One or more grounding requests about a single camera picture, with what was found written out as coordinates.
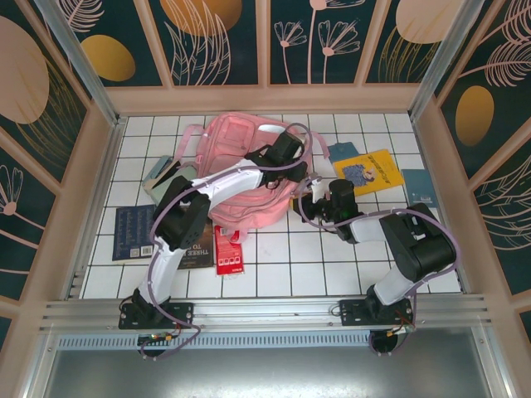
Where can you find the yellow book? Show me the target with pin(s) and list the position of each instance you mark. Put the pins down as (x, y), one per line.
(373, 170)

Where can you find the teal booklet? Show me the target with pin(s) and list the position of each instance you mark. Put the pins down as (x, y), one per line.
(344, 151)

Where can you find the pink backpack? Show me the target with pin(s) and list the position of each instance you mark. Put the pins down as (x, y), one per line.
(236, 137)

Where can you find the teal notebook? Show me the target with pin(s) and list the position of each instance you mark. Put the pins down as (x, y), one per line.
(419, 186)

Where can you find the red package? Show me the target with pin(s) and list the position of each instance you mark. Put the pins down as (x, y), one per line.
(229, 257)

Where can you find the mint green glasses case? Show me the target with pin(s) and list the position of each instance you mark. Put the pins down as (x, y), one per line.
(182, 174)

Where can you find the dark book red cover art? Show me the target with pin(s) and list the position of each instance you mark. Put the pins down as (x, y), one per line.
(201, 248)

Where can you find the dark blue book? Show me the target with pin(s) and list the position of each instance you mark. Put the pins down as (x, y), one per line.
(132, 232)

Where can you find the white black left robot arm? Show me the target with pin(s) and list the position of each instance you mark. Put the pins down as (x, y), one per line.
(232, 182)

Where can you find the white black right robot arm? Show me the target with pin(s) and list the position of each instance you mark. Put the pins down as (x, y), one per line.
(419, 244)

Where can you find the grey metal sheet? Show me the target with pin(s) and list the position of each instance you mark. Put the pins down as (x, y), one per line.
(269, 377)

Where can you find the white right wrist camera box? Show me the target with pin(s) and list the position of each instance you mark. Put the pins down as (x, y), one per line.
(317, 188)

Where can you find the aluminium side rail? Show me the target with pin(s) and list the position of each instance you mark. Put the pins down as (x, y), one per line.
(423, 137)
(108, 166)

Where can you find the wall panel pink flowers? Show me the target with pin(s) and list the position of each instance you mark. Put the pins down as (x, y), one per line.
(315, 41)

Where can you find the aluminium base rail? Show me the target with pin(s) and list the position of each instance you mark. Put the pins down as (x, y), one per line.
(269, 315)

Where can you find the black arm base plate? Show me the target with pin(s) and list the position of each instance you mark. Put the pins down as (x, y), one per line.
(182, 315)
(352, 313)

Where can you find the wall panel gold circle leaves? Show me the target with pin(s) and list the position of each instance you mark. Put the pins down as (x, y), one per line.
(199, 41)

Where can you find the wall panel pink leaf outlines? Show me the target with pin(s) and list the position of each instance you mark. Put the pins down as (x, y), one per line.
(506, 215)

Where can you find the wall panel beige circle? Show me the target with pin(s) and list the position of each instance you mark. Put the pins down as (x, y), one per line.
(415, 41)

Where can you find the aluminium frame post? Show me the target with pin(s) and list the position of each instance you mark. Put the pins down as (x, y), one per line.
(444, 54)
(79, 54)

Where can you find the wall panel gold oval feathers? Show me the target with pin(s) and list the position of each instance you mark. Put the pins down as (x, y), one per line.
(489, 62)

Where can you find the wall panel beige disc gold lines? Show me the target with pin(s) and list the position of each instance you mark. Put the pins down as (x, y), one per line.
(33, 83)

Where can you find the wall panel flower outline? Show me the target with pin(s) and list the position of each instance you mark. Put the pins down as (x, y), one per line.
(20, 215)

